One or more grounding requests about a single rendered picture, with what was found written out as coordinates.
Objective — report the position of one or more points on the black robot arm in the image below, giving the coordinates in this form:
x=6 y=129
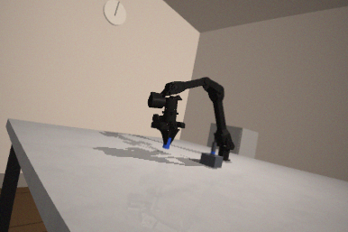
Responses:
x=216 y=94

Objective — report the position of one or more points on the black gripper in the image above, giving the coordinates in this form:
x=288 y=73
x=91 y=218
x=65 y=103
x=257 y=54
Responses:
x=168 y=128

